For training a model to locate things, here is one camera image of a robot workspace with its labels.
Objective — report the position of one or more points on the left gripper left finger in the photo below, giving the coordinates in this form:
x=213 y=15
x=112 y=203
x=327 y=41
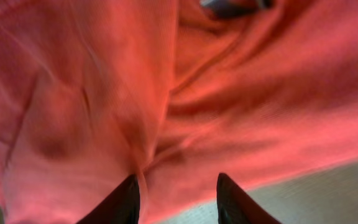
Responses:
x=121 y=206

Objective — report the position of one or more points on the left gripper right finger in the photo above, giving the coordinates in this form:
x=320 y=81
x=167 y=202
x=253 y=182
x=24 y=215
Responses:
x=235 y=206

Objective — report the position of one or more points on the red printed t-shirt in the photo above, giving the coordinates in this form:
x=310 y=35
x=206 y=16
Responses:
x=92 y=91

